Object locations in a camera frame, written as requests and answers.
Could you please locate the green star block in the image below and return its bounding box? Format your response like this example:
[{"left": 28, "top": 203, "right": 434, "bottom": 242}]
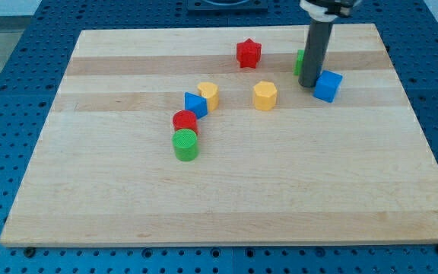
[{"left": 294, "top": 49, "right": 305, "bottom": 76}]

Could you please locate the green cylinder block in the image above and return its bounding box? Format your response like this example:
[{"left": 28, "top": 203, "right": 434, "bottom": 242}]
[{"left": 172, "top": 129, "right": 199, "bottom": 161}]

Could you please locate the yellow heart block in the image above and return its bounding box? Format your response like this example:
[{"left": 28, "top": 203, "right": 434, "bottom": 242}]
[{"left": 197, "top": 81, "right": 220, "bottom": 112}]

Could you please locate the blue cube block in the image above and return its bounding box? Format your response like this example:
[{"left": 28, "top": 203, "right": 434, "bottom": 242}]
[{"left": 313, "top": 70, "right": 343, "bottom": 103}]

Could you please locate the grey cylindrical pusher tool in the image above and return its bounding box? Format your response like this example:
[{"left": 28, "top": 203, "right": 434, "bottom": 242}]
[{"left": 298, "top": 19, "right": 333, "bottom": 88}]

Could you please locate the wooden board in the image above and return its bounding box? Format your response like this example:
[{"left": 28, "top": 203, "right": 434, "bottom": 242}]
[{"left": 0, "top": 24, "right": 438, "bottom": 247}]

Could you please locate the yellow hexagon block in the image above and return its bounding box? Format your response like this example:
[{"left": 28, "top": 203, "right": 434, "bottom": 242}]
[{"left": 252, "top": 81, "right": 278, "bottom": 111}]

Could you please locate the red cylinder block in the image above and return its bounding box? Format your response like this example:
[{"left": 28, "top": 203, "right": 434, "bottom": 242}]
[{"left": 172, "top": 110, "right": 198, "bottom": 134}]

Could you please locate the blue triangle block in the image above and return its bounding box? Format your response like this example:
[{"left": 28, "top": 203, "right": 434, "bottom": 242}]
[{"left": 184, "top": 92, "right": 208, "bottom": 119}]

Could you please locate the red star block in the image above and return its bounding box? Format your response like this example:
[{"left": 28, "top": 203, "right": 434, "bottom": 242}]
[{"left": 236, "top": 38, "right": 262, "bottom": 69}]

